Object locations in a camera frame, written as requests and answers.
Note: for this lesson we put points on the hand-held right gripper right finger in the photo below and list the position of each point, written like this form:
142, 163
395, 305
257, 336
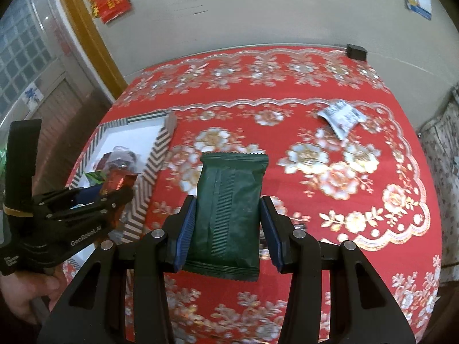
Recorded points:
271, 233

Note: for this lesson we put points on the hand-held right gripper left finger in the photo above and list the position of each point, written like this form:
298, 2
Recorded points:
184, 233

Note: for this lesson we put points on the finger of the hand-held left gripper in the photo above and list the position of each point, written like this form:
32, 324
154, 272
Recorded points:
104, 208
61, 197

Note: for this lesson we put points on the shiny red gold candy packet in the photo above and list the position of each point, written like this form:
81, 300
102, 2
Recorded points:
118, 182

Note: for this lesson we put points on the small bright green packet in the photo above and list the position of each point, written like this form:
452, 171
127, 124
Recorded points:
95, 177

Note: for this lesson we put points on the green snack packet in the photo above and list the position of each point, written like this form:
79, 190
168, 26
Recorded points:
229, 215

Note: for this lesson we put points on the clear bag of red dates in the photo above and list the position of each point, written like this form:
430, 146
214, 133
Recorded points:
122, 157

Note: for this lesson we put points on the white box with striped rim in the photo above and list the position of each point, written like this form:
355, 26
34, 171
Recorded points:
136, 139

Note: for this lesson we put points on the person's left hand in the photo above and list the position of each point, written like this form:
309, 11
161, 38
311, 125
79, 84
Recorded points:
25, 294

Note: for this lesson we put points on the blue snack packet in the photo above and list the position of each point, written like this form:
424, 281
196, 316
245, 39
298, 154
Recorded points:
83, 194

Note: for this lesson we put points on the brown door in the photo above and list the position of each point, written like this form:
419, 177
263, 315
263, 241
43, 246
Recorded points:
61, 114

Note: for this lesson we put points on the blue floral picture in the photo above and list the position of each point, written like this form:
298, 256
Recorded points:
34, 95

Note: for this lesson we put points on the white barcode packet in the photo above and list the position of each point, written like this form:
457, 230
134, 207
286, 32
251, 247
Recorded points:
340, 116

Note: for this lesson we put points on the glass block window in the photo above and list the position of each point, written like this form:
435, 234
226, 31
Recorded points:
21, 50

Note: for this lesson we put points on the red floral tablecloth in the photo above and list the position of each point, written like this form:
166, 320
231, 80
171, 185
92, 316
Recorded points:
304, 79

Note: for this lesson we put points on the patterned sofa cover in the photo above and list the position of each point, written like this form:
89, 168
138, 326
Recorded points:
444, 150

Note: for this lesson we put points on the small black box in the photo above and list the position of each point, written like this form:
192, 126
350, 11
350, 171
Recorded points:
356, 52

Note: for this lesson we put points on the yellow wooden door frame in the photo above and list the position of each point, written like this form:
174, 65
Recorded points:
86, 32

